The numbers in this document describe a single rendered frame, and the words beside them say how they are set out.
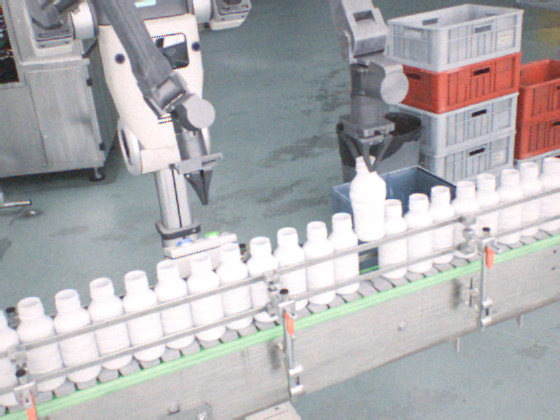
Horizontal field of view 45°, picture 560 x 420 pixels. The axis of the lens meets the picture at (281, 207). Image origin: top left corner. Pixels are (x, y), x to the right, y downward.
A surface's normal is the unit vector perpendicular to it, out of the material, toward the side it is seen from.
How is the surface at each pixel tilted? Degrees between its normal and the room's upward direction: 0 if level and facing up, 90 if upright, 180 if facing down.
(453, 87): 90
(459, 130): 90
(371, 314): 90
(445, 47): 90
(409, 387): 0
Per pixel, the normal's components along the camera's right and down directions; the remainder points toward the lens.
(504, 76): 0.51, 0.32
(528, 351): -0.07, -0.91
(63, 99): 0.11, 0.40
